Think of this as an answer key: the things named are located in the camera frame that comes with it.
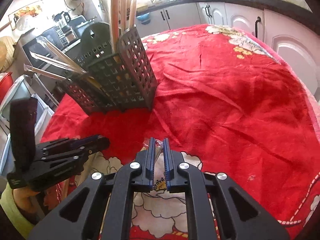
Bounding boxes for white lower kitchen cabinets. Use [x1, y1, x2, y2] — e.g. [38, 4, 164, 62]
[136, 2, 319, 94]

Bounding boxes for person's left hand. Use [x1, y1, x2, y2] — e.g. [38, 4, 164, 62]
[12, 186, 39, 220]

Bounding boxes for plastic drawer tower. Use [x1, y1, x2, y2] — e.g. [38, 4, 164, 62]
[1, 75, 54, 177]

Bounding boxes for black plastic utensil basket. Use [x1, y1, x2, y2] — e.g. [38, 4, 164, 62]
[57, 22, 157, 115]

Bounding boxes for red plastic basin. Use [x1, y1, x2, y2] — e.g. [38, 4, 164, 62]
[0, 72, 14, 103]

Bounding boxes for black microwave oven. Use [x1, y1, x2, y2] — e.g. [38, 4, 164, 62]
[13, 26, 80, 76]

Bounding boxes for red floral tablecloth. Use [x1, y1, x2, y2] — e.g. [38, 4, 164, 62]
[42, 24, 319, 239]

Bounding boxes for blender with black base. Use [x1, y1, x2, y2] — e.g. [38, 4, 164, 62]
[54, 11, 76, 43]

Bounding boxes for blue hanging bowl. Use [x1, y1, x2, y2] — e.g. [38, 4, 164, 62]
[136, 12, 151, 25]

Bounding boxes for fruit picture on wall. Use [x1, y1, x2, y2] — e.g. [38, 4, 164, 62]
[8, 0, 44, 30]

